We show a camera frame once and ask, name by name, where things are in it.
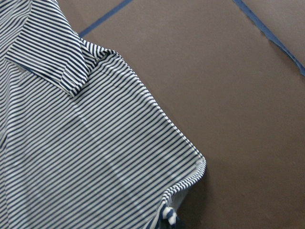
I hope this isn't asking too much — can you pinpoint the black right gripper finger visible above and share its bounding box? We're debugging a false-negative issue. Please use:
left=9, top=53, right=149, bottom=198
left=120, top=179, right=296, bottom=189
left=175, top=220, right=186, bottom=229

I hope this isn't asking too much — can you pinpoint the navy white striped polo shirt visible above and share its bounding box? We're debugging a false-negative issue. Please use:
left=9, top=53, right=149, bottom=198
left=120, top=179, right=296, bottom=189
left=0, top=0, right=206, bottom=229

